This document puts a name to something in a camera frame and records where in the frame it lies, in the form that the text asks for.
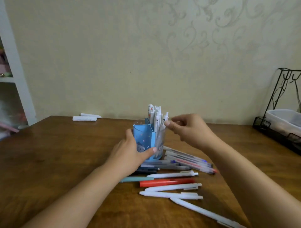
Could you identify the stack of frosted capped pens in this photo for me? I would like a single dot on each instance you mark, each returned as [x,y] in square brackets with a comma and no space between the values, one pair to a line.
[188,162]

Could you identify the person's right forearm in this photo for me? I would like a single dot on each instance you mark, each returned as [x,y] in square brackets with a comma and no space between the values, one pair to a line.
[254,188]

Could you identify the pile of white pens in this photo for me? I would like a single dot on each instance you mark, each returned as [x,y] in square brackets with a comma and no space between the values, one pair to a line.
[174,188]

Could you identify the red pen silver clip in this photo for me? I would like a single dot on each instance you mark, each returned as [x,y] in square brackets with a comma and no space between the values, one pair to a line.
[164,182]

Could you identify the black pen white print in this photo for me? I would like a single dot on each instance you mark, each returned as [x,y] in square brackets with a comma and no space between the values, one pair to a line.
[145,172]

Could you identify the person's right hand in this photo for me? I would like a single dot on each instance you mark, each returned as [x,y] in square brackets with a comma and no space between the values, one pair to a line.
[192,134]

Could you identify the thin rolled white paper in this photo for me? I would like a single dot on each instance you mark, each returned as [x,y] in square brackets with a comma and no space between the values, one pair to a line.
[90,115]

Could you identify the clear plastic container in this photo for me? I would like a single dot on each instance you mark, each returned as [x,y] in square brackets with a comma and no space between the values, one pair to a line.
[284,119]

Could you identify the pink folding stand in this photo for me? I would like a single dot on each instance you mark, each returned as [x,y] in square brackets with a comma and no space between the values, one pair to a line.
[8,128]

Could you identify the brown wooden table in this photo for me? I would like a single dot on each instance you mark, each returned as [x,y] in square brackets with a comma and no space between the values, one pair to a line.
[58,152]

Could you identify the blue pen holder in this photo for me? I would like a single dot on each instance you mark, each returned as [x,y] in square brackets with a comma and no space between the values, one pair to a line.
[143,136]

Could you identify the person's left hand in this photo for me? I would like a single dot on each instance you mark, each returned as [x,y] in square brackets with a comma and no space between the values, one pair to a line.
[127,157]

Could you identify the person's left forearm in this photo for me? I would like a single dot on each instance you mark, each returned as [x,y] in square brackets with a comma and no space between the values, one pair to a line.
[75,202]

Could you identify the bunch of white pens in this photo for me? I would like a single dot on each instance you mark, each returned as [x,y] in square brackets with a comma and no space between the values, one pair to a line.
[155,117]

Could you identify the white shelf unit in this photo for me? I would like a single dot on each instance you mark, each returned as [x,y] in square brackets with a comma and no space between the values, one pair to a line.
[18,77]

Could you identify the grey green pen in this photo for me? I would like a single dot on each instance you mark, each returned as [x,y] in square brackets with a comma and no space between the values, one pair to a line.
[136,179]

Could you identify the thick rolled white paper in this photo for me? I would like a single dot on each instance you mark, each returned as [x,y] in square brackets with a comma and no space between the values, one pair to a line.
[84,118]

